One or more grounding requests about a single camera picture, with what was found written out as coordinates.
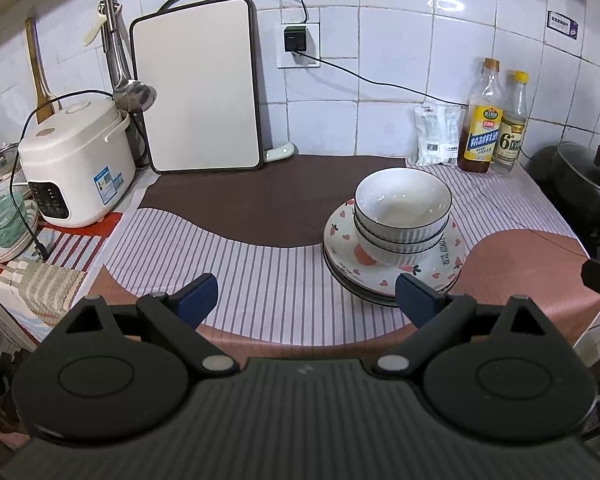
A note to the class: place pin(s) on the white rice cooker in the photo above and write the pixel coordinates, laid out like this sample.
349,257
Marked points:
75,160

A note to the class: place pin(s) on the glass pot lid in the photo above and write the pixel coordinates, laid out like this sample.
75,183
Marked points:
0,160

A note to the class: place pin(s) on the green colander basket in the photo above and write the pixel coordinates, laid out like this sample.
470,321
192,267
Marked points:
5,225

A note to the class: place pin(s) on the white wall socket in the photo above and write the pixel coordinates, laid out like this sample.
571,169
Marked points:
313,61

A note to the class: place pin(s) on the black wok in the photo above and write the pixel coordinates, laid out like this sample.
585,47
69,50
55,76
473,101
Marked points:
580,227

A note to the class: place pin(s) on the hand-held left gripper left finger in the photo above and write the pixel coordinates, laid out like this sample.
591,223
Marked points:
200,296

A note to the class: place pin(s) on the wooden spatula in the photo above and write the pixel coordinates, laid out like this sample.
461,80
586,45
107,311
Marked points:
40,85

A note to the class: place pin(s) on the yellow label oil bottle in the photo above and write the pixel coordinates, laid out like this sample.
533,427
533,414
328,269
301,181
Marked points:
480,140

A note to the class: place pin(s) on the white salt bag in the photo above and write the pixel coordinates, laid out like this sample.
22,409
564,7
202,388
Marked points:
455,132
430,135

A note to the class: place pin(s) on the striped kitchen towel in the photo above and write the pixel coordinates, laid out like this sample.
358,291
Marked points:
45,290

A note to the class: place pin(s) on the white ribbed bowl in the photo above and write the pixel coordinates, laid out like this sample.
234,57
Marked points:
405,244
400,200
405,258

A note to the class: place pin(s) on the black wok lid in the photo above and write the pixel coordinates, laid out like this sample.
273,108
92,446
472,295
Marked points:
585,175

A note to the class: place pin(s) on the clear vinegar bottle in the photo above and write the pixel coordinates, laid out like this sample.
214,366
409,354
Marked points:
512,145

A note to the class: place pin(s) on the white cutting board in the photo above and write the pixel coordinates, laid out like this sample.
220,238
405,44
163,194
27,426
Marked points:
195,90

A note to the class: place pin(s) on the striped brown pink tablecloth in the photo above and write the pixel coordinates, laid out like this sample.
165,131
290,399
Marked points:
260,280

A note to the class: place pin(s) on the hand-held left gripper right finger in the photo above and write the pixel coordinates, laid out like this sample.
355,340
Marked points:
416,301

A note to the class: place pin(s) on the steel ladle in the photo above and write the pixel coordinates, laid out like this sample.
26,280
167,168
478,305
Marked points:
135,92

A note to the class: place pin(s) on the red striped cloth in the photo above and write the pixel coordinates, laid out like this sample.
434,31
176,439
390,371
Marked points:
72,246

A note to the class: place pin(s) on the black power adapter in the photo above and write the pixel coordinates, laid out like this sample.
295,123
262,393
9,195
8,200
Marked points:
295,38

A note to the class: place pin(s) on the wall sticker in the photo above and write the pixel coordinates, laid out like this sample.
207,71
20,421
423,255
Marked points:
562,25

